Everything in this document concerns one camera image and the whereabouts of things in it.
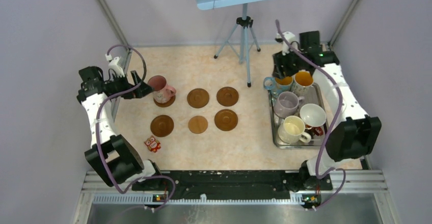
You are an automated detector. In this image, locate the patterned mug yellow inside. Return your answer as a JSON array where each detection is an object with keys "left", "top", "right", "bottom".
[{"left": 290, "top": 71, "right": 314, "bottom": 96}]

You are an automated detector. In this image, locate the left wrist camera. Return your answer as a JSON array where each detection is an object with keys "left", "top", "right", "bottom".
[{"left": 105, "top": 54, "right": 125, "bottom": 77}]

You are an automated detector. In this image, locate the pink mug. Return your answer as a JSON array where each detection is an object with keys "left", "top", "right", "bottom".
[{"left": 148, "top": 75, "right": 177, "bottom": 104}]

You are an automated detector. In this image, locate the dark wooden coaster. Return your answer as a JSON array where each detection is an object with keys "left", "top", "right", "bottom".
[
  {"left": 153, "top": 94, "right": 176, "bottom": 108},
  {"left": 187, "top": 88, "right": 209, "bottom": 108},
  {"left": 150, "top": 115, "right": 174, "bottom": 137},
  {"left": 214, "top": 109, "right": 238, "bottom": 131},
  {"left": 217, "top": 87, "right": 239, "bottom": 107}
]

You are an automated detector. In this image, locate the light wooden coaster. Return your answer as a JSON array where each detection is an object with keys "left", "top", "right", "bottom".
[{"left": 188, "top": 116, "right": 208, "bottom": 134}]

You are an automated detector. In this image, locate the blue mug yellow inside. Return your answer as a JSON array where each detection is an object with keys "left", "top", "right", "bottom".
[{"left": 263, "top": 77, "right": 293, "bottom": 94}]

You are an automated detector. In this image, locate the metal tray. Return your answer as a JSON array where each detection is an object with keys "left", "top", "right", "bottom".
[{"left": 267, "top": 83, "right": 330, "bottom": 149}]

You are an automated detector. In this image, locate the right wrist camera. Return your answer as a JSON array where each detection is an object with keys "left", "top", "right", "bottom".
[{"left": 275, "top": 31, "right": 299, "bottom": 55}]

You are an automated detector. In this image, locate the red owl figurine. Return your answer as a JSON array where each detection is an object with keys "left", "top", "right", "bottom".
[{"left": 144, "top": 135, "right": 161, "bottom": 153}]

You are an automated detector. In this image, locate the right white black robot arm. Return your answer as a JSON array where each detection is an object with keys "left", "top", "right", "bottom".
[{"left": 273, "top": 31, "right": 382, "bottom": 189}]

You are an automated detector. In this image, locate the white red mug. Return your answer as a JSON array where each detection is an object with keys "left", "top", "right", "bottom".
[{"left": 299, "top": 103, "right": 327, "bottom": 136}]

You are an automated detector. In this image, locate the lilac mug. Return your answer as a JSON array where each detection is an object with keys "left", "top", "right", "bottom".
[{"left": 273, "top": 91, "right": 305, "bottom": 119}]

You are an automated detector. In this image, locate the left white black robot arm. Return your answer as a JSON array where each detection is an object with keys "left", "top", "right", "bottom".
[{"left": 77, "top": 66, "right": 164, "bottom": 190}]

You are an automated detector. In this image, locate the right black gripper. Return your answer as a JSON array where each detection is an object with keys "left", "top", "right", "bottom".
[{"left": 272, "top": 46, "right": 306, "bottom": 80}]

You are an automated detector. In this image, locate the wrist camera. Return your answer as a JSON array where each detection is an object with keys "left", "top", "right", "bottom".
[
  {"left": 275, "top": 31, "right": 299, "bottom": 55},
  {"left": 105, "top": 54, "right": 125, "bottom": 77}
]

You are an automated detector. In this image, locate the cream mug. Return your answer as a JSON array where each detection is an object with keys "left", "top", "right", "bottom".
[{"left": 277, "top": 116, "right": 312, "bottom": 144}]

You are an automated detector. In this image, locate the grey cable duct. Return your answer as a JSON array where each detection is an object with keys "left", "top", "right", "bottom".
[{"left": 93, "top": 193, "right": 304, "bottom": 205}]

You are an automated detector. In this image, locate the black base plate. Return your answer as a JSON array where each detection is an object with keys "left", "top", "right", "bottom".
[{"left": 131, "top": 170, "right": 333, "bottom": 201}]

